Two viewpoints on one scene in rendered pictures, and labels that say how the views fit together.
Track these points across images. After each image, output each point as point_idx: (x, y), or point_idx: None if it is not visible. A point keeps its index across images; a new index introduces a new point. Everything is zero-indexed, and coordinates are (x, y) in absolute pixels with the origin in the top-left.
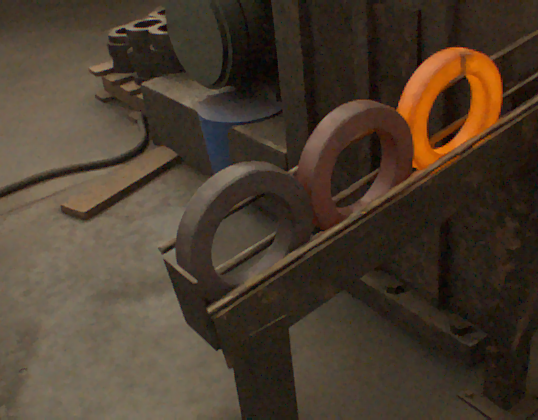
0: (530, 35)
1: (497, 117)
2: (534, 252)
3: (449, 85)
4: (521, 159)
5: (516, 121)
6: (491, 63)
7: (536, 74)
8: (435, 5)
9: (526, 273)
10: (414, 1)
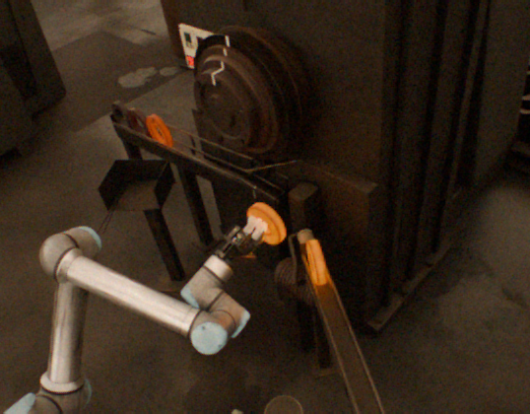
0: (196, 137)
1: (166, 144)
2: (188, 196)
3: (172, 128)
4: (172, 162)
5: (166, 149)
6: (160, 127)
7: (195, 149)
8: None
9: (188, 200)
10: None
